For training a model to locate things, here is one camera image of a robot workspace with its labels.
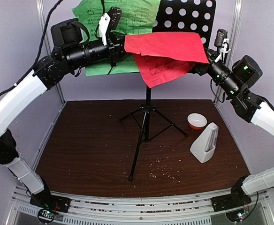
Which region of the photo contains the green paper sheet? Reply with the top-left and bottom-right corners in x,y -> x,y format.
72,0 -> 160,76

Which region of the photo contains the red paper sheet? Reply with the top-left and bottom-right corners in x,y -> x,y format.
124,32 -> 209,88

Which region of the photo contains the black perforated music stand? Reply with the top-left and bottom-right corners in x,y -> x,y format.
119,0 -> 216,181

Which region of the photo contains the grey metronome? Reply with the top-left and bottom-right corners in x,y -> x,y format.
190,122 -> 219,164

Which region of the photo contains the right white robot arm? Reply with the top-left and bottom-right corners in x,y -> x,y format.
191,48 -> 274,207

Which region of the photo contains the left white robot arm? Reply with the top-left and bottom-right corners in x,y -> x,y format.
0,18 -> 125,208

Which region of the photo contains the orange and white bowl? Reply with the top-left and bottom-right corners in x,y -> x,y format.
187,113 -> 207,130

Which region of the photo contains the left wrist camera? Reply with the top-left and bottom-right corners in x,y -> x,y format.
98,7 -> 122,46

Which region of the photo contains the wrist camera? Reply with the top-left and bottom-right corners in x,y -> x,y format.
98,7 -> 122,46
214,29 -> 230,63

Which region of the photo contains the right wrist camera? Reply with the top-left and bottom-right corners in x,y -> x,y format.
214,29 -> 230,63

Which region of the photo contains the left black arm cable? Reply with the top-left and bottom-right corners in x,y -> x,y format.
32,0 -> 65,68

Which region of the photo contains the right aluminium frame post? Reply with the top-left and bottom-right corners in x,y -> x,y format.
213,0 -> 243,106

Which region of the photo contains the aluminium frame post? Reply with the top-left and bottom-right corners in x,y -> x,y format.
36,0 -> 65,105
213,0 -> 243,106

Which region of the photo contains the left aluminium frame post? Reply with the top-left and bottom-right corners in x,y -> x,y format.
36,0 -> 65,105

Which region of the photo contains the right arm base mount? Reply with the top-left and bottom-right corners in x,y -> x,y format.
211,194 -> 251,212

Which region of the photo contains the aluminium front rail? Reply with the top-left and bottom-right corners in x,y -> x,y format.
10,185 -> 274,225

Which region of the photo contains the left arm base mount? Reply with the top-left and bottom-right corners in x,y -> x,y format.
30,195 -> 71,213

